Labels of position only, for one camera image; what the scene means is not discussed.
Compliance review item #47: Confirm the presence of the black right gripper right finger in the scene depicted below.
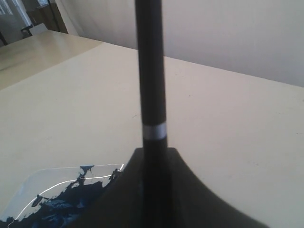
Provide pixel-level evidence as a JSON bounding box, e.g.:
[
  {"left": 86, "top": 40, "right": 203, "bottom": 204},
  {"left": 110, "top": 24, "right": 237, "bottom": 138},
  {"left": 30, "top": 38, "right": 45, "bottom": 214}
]
[{"left": 167, "top": 147, "right": 268, "bottom": 228}]

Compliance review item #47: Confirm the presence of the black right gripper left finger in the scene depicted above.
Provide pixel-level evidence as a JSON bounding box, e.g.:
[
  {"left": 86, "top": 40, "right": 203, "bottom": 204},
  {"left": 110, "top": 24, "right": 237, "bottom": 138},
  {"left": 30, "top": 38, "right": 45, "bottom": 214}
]
[{"left": 69, "top": 148, "right": 143, "bottom": 228}]

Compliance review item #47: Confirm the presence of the black paintbrush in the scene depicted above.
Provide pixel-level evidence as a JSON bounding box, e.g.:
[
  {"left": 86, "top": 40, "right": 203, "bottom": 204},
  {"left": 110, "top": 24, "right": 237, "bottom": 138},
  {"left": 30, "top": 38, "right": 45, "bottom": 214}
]
[{"left": 135, "top": 0, "right": 171, "bottom": 228}]

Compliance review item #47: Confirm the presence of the white plate with blue paint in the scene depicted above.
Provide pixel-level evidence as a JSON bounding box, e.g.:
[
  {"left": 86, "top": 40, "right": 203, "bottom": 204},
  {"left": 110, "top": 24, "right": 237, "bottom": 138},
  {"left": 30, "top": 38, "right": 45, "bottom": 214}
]
[{"left": 0, "top": 163, "right": 124, "bottom": 228}]

